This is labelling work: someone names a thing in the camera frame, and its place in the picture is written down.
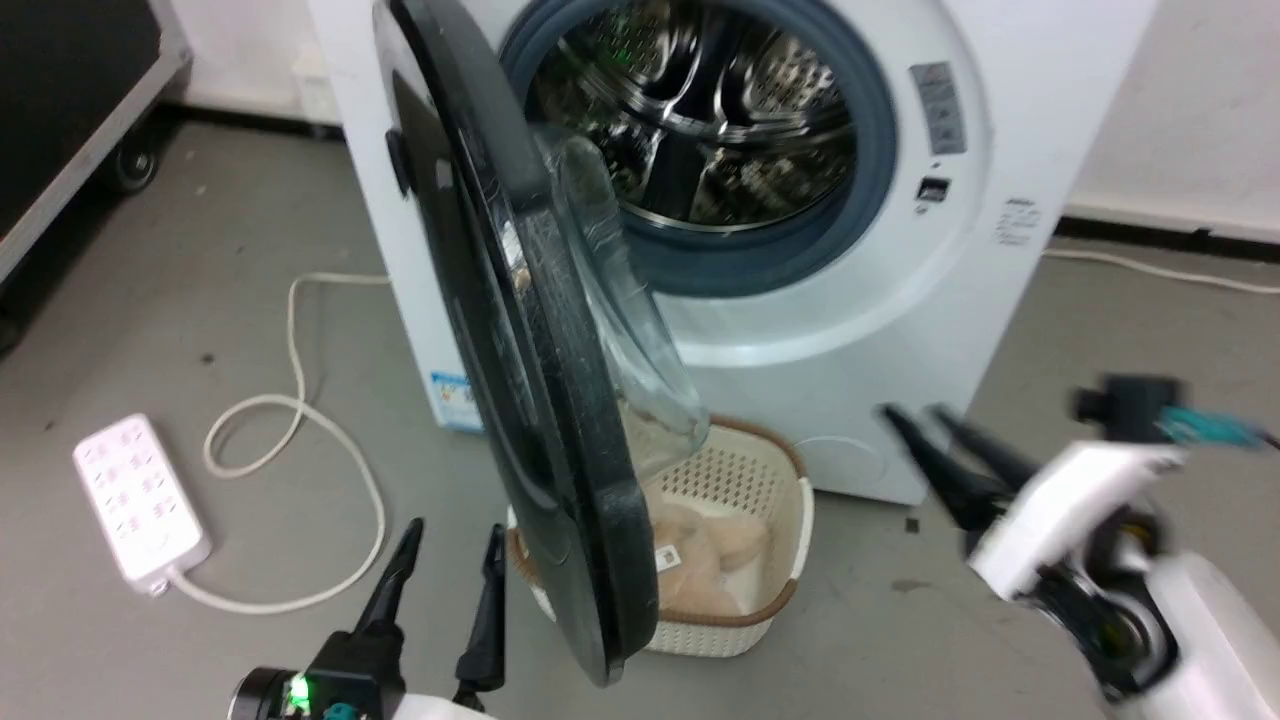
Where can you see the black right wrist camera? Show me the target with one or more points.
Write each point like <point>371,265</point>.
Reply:
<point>1125,408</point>

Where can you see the cream perforated laundry basket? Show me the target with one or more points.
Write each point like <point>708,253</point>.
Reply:
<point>745,475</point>

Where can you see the black round washer door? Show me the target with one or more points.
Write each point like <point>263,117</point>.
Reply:
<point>560,450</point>

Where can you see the white power strip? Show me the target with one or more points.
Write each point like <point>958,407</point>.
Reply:
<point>140,500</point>

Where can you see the white front-load washing machine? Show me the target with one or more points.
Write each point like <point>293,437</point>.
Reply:
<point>900,330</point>

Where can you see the peach plush toy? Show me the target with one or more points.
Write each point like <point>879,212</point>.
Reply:
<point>720,548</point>

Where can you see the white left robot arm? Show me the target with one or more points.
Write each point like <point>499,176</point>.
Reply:
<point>440,708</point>

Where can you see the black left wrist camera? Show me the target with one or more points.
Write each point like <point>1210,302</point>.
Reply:
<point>262,695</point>

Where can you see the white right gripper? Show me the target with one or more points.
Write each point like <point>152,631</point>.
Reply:
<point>1070,515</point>

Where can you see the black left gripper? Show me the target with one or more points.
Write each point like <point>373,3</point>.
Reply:
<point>352,672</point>

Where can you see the black caster wheel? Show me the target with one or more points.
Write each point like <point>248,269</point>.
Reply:
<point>133,165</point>

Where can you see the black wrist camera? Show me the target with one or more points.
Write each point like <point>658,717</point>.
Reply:
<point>262,695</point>
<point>1125,408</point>

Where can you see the black flight case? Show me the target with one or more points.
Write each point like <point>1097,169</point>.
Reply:
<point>60,90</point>

